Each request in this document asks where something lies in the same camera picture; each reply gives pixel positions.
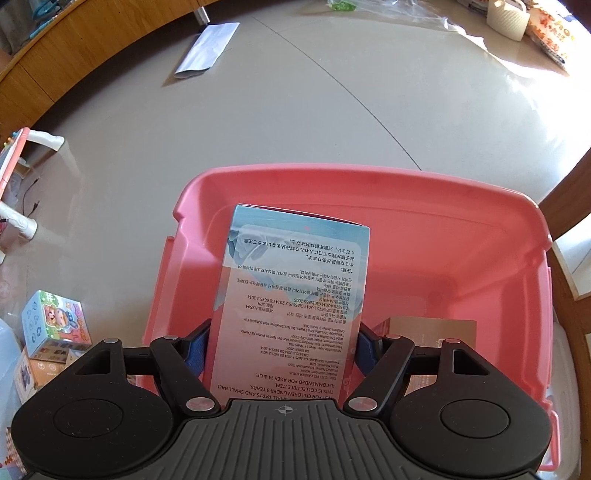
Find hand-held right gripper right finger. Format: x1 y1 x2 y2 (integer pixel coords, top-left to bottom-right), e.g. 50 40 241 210
347 323 484 413

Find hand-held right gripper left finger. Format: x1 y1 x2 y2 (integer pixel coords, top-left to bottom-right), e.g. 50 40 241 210
74 319 221 417

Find light blue printed box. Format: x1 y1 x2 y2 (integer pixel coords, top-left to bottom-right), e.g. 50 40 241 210
204 204 371 407

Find pink plastic bin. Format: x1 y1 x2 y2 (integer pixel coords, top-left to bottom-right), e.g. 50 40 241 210
124 164 559 472

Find brown cardboard box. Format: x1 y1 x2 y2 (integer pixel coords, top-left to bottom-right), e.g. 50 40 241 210
370 316 477 388

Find cartoon bear toy box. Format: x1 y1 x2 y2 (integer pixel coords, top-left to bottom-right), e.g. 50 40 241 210
21 290 90 360

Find orange toy box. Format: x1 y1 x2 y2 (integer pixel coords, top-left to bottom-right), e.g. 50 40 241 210
13 347 86 407

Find wooden chair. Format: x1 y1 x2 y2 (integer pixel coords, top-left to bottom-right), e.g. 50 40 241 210
538 147 591 480

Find pink and white toy table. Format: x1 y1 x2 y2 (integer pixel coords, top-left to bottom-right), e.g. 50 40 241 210
0 127 64 264

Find white paper envelope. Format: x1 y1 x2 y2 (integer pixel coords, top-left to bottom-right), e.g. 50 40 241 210
175 24 240 79

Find wooden cabinet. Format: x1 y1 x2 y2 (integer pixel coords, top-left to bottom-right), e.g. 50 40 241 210
0 0 218 145

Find clear plastic bag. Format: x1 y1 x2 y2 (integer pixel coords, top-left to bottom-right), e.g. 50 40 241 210
326 0 467 34

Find cream plastic basket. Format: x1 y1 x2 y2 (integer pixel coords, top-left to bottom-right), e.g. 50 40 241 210
488 0 528 41

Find black thin cable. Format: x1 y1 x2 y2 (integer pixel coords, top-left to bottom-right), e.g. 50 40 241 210
18 159 43 219

